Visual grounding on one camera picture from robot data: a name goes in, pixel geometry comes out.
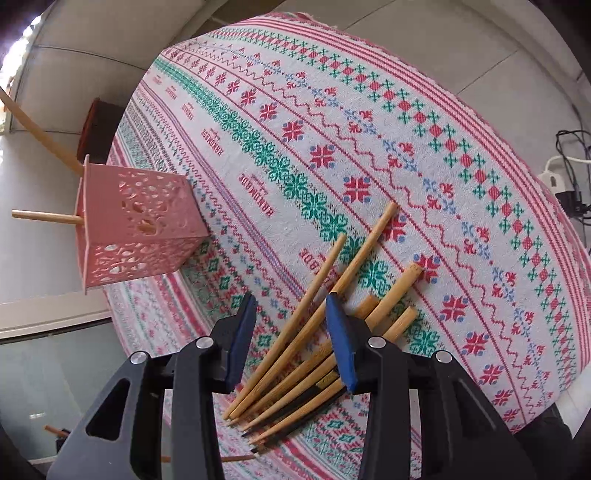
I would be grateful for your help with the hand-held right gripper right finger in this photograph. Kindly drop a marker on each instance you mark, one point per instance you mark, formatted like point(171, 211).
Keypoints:
point(341, 344)

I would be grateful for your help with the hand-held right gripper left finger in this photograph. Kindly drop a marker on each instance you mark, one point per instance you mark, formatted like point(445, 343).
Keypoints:
point(242, 339)

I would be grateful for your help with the bunch of chopsticks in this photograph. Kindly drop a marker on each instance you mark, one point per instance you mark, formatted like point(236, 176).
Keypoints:
point(295, 383)

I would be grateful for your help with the wooden chopstick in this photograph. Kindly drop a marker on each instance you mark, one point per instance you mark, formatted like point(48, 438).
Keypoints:
point(238, 458)
point(46, 216)
point(41, 134)
point(55, 431)

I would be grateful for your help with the pink perforated utensil holder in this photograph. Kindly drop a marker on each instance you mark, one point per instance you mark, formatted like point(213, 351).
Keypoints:
point(138, 221)

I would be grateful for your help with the frosted glass sliding door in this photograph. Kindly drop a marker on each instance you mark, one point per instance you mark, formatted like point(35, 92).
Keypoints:
point(46, 378)

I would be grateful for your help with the patterned woven tablecloth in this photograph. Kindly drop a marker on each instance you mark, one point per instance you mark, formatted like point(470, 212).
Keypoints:
point(323, 115)

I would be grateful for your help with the dark brown trash can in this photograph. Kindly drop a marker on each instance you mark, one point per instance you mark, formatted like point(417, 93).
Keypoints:
point(99, 129)

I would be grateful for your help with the black power adapter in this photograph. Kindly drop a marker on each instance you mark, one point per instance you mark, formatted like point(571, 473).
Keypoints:
point(570, 201)

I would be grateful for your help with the white power strip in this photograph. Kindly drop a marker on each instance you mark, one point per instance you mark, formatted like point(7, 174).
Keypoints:
point(554, 177)

